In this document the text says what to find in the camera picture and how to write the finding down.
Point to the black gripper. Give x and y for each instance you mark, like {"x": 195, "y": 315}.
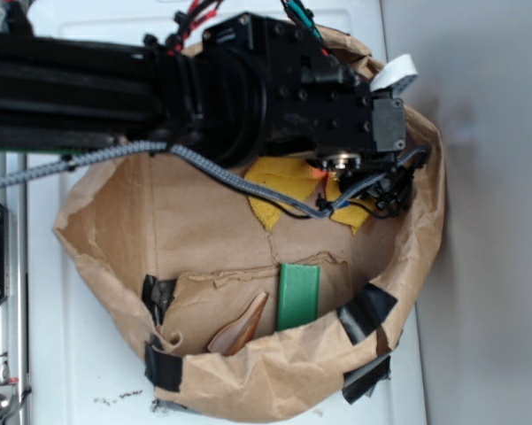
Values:
{"x": 275, "y": 90}

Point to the clear tape curl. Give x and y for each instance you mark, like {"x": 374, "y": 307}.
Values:
{"x": 234, "y": 336}

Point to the black tape piece inside bag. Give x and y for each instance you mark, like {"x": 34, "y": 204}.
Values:
{"x": 157, "y": 295}

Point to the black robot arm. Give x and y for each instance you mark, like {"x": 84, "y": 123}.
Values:
{"x": 87, "y": 96}

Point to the brown paper bag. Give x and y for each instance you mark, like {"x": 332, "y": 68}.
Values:
{"x": 140, "y": 215}

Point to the green rectangular block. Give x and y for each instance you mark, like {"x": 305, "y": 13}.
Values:
{"x": 298, "y": 295}

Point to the black tape piece lower right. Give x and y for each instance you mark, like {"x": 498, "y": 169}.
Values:
{"x": 361, "y": 381}

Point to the yellow cloth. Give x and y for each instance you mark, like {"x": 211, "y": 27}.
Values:
{"x": 295, "y": 178}

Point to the black tape piece left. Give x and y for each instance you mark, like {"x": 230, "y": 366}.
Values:
{"x": 163, "y": 370}

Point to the aluminium rail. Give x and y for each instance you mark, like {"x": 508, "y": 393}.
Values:
{"x": 15, "y": 385}

